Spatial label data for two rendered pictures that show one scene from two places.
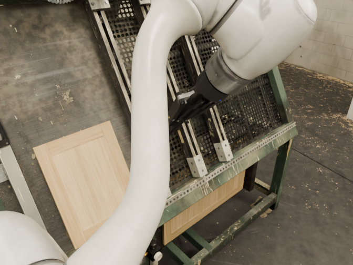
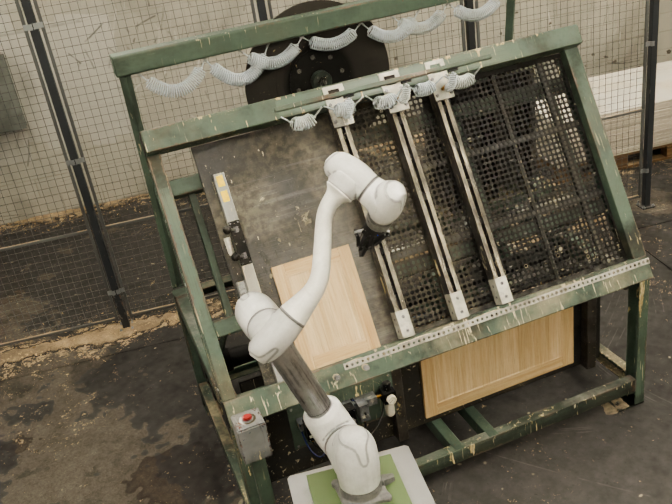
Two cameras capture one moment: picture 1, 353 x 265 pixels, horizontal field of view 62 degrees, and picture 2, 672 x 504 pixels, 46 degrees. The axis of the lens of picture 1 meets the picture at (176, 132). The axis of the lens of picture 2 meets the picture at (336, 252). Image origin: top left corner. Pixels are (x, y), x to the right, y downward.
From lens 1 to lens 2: 2.10 m
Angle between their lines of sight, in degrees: 22
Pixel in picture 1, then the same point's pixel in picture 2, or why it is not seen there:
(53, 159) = (289, 280)
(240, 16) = (366, 196)
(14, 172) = (254, 288)
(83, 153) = not seen: hidden behind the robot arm
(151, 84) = (321, 229)
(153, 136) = (320, 253)
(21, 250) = (263, 303)
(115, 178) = (350, 307)
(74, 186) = not seen: hidden behind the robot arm
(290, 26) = (385, 203)
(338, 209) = not seen: outside the picture
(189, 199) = (441, 345)
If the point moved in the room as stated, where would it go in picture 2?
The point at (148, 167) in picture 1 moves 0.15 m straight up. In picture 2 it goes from (317, 267) to (310, 224)
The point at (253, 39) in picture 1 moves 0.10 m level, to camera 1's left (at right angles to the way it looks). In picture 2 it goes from (373, 207) to (344, 207)
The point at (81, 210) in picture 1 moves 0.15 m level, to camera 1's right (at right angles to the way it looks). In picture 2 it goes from (312, 334) to (344, 337)
